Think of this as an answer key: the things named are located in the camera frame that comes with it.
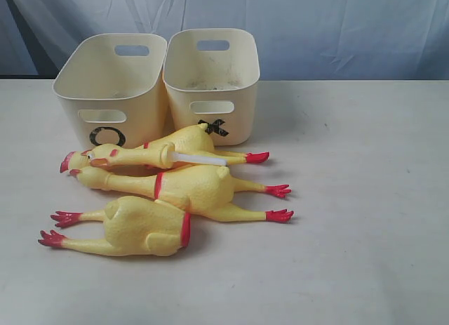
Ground headless rubber chicken body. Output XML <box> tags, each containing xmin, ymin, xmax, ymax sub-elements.
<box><xmin>38</xmin><ymin>196</ymin><xmax>191</xmax><ymax>256</ymax></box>

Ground cream bin marked X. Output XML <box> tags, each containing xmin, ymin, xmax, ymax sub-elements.
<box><xmin>163</xmin><ymin>28</ymin><xmax>260</xmax><ymax>146</ymax></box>

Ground broken chicken head with tube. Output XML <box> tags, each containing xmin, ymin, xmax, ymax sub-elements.
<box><xmin>81</xmin><ymin>142</ymin><xmax>227</xmax><ymax>169</ymax></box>

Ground cream bin marked O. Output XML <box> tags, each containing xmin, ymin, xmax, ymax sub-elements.
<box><xmin>53</xmin><ymin>33</ymin><xmax>168</xmax><ymax>150</ymax></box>

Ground whole rubber chicken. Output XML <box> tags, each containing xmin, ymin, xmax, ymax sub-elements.
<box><xmin>69</xmin><ymin>165</ymin><xmax>294</xmax><ymax>223</ymax></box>
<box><xmin>60</xmin><ymin>124</ymin><xmax>272</xmax><ymax>173</ymax></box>

